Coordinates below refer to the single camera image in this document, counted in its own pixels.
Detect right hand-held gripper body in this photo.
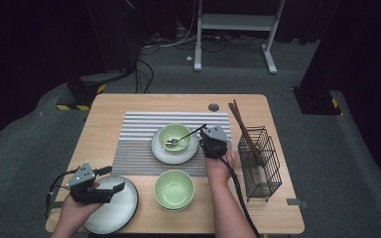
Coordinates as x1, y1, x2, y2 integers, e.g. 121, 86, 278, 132
199, 125, 229, 159

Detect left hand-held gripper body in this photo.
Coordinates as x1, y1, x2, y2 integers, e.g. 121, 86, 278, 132
65, 161, 114, 204

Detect metal spoon black handle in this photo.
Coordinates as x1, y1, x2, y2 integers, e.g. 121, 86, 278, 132
165, 123, 208, 149

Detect brown wooden chopstick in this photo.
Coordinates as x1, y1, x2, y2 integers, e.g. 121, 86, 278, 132
227, 102, 265, 166
232, 98, 266, 166

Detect green bowl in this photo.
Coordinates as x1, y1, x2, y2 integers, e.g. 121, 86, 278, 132
153, 169, 195, 210
158, 201, 192, 212
158, 123, 192, 154

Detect white plate dark rim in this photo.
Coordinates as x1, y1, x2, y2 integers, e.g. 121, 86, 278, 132
82, 175, 140, 235
150, 127, 200, 166

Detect black wire cutlery basket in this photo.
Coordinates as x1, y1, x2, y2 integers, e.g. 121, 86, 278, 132
237, 125, 283, 202

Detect person's right hand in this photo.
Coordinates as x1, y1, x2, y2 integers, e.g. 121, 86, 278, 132
204, 149, 238, 188

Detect person's left hand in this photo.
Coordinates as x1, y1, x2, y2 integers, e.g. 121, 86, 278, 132
59, 196, 104, 230

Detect grey tape strip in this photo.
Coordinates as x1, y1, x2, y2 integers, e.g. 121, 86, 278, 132
45, 200, 64, 210
286, 197, 310, 210

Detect grey striped placemat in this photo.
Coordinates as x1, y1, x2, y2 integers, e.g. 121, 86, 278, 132
112, 111, 236, 177

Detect black stand base yellow stripes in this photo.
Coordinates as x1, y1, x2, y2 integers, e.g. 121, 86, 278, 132
56, 70, 107, 112
292, 86, 342, 116

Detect black equipment column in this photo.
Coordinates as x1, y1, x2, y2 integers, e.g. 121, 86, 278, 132
85, 0, 142, 75

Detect dark curtain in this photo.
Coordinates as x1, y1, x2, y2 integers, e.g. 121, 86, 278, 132
0, 0, 90, 157
306, 0, 381, 199

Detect left hand-held gripper black cable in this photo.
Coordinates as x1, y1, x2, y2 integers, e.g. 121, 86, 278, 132
44, 168, 82, 219

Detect hand-held gripper black cable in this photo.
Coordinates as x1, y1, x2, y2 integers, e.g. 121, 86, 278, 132
44, 168, 82, 219
219, 157, 262, 238

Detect right hand-held gripper black cable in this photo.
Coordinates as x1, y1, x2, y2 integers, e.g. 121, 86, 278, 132
219, 157, 262, 238

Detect black looped floor cable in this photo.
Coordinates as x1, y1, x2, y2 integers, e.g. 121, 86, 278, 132
134, 59, 155, 94

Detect black floor cable bundle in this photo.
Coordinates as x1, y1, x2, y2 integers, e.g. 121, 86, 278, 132
200, 33, 266, 55

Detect white floor cable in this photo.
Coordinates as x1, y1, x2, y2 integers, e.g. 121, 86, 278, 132
141, 0, 199, 51

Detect white metal stand frame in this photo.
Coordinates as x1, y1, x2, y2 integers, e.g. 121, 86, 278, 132
193, 0, 286, 75

